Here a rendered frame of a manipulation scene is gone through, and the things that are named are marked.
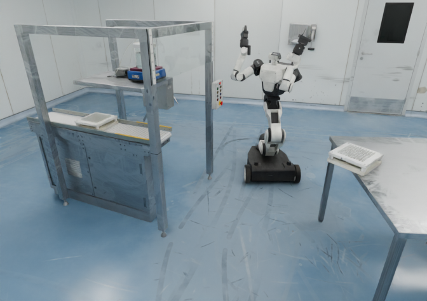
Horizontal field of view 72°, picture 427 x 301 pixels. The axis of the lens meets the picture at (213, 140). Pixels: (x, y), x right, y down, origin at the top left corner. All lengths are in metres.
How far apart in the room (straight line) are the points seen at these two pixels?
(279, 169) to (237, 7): 3.36
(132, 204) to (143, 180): 0.33
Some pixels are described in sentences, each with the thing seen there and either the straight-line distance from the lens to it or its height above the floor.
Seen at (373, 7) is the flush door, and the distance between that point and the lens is 5.69.
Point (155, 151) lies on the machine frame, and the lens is 2.14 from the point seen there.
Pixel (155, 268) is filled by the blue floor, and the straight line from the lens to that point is 2.39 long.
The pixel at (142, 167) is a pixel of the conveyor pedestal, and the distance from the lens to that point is 2.44.
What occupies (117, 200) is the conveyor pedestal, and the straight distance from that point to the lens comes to 2.85.
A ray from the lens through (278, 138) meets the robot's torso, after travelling 3.01.
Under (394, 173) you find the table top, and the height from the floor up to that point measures 0.82.
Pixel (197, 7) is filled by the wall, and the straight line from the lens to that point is 5.86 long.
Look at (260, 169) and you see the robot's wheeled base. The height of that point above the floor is 0.19.
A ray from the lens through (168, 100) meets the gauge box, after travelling 2.30.
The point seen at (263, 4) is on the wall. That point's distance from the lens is 5.61.
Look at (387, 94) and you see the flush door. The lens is 5.98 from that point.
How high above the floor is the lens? 1.75
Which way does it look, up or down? 25 degrees down
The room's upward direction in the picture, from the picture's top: straight up
